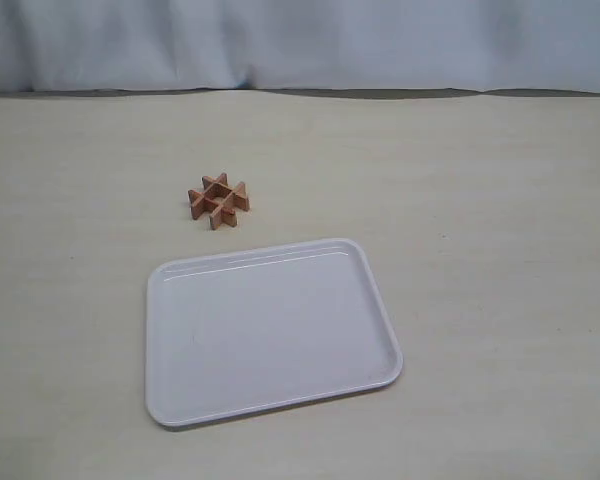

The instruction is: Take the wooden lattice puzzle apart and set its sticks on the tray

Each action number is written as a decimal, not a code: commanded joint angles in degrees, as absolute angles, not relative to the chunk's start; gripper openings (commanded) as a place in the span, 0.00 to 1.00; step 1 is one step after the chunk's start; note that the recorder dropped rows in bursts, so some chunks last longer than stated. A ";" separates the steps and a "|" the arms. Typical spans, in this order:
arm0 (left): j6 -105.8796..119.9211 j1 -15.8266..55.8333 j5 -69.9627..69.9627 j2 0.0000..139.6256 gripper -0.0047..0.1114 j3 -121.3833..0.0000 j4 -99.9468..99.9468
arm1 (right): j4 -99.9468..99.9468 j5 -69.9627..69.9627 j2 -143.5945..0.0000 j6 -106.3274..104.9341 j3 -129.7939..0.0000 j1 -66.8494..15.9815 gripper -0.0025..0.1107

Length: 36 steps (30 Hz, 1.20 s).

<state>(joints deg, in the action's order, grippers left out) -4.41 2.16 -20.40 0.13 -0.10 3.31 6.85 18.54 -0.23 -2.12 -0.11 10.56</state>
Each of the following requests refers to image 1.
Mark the wooden notched piece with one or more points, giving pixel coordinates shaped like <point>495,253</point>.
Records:
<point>211,199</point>
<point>232,189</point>
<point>224,211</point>
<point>200,201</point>

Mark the white plastic tray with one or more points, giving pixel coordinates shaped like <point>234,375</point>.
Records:
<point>241,333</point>

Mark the white backdrop curtain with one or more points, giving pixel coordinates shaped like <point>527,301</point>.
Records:
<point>339,45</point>

